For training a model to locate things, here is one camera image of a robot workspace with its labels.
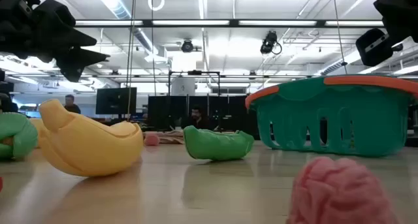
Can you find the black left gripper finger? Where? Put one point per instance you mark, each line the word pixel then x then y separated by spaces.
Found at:
pixel 58 28
pixel 78 60

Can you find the teal basket with orange rim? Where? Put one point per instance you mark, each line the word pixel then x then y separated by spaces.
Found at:
pixel 359 126

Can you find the person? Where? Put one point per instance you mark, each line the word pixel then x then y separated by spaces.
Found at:
pixel 197 119
pixel 6 104
pixel 71 106

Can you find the large black screen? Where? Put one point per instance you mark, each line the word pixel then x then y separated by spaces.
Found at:
pixel 116 101

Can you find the yellow toy banana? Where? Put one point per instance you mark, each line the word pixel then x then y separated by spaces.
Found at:
pixel 88 149

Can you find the green toy vegetable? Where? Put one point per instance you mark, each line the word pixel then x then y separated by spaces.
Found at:
pixel 19 132

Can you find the black partition panels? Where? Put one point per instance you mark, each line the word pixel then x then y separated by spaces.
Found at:
pixel 163 113

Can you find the small red toy strawberry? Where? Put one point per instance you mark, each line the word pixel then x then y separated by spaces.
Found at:
pixel 151 140

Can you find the overhead light bar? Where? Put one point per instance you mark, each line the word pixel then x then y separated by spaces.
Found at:
pixel 189 22

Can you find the folded beige cloth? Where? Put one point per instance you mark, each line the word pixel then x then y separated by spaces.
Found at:
pixel 170 138

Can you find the green toy pea pod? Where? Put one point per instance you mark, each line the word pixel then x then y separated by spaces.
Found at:
pixel 215 145

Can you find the pink toy raspberry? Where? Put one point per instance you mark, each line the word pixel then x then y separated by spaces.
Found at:
pixel 339 194

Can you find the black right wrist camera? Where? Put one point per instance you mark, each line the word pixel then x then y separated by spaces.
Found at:
pixel 372 49

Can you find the silver ventilation duct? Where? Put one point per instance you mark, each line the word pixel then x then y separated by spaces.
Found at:
pixel 119 10

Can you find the black ceiling camera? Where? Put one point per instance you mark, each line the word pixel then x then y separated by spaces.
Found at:
pixel 268 42
pixel 187 46

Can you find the black background rig frame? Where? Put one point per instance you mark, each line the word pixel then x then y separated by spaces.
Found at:
pixel 194 72

